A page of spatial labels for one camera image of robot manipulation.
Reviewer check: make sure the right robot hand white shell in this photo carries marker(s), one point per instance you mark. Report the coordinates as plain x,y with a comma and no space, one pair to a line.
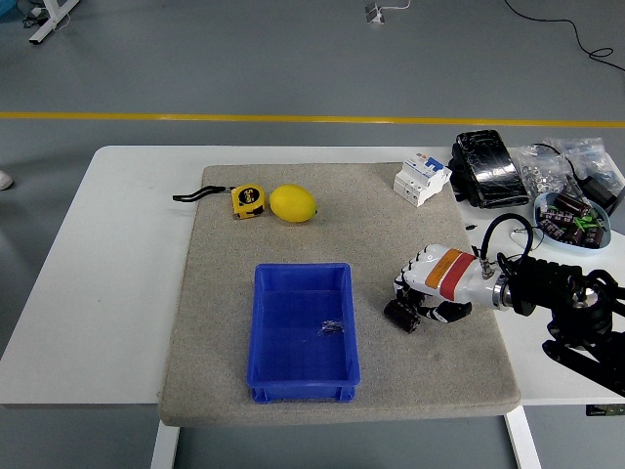
459,278

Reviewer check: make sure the dark cylindrical battery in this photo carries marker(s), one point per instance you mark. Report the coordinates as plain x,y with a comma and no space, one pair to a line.
400,315

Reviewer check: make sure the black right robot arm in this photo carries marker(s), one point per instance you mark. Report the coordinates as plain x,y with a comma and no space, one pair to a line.
547,283

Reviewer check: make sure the blue plastic box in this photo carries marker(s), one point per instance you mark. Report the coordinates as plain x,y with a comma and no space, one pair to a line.
303,356

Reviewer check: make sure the grey-brown mat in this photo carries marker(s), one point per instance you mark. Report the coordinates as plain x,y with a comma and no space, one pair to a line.
390,234

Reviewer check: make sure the white circuit breaker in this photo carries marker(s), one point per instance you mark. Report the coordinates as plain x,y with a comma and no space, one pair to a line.
420,178

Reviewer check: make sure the black plastic-wrapped device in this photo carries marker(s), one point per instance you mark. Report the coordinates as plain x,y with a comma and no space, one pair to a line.
488,166

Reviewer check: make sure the clear bag of silver nuts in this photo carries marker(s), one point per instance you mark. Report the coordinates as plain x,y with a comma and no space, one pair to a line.
539,176

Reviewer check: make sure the light blue bowl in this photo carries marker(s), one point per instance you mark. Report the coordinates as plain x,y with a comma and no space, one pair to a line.
593,250

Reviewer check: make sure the small metal clip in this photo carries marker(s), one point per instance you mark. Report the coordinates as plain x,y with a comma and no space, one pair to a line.
330,327

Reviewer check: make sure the large black power adapter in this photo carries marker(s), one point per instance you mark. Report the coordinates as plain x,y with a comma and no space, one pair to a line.
600,193

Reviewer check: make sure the white table leg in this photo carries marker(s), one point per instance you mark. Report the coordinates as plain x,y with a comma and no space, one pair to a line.
523,439
163,447

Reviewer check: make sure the clear bag of small screws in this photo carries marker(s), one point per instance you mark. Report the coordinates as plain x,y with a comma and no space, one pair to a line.
586,151

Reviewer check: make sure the yellow lemon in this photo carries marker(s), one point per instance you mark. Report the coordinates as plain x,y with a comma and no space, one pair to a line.
293,203

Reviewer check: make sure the black table control panel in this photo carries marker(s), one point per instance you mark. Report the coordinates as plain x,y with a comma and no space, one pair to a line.
605,410

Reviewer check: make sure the yellow tape measure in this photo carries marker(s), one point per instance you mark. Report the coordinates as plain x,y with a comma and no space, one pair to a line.
249,200

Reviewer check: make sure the person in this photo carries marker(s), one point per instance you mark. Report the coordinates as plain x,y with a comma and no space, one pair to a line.
5,180

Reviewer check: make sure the white desk frame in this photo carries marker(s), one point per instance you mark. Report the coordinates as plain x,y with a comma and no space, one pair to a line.
41,33

